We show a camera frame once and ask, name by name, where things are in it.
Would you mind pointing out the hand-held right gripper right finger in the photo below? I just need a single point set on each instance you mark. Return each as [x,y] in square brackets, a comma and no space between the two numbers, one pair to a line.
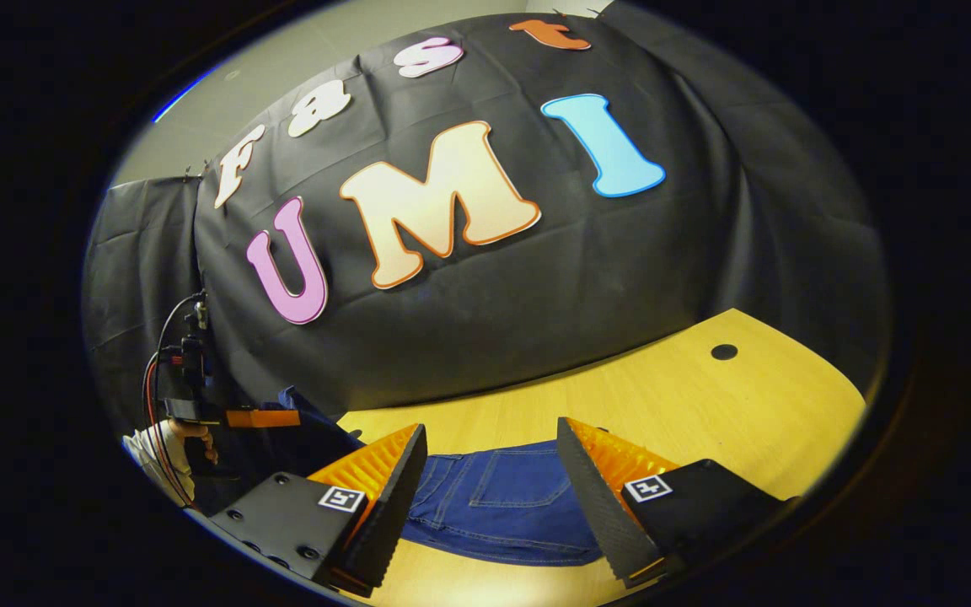
[603,514]

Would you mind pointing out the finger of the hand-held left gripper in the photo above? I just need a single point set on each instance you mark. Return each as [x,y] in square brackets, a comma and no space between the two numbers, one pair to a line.
[262,418]

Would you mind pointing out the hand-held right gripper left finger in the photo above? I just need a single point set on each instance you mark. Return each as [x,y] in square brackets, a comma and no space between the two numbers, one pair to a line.
[384,523]

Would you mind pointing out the blue jeans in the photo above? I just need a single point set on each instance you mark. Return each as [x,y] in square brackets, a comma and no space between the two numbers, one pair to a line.
[502,497]

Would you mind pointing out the black backdrop clip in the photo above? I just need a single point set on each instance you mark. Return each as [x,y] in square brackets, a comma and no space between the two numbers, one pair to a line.
[192,174]

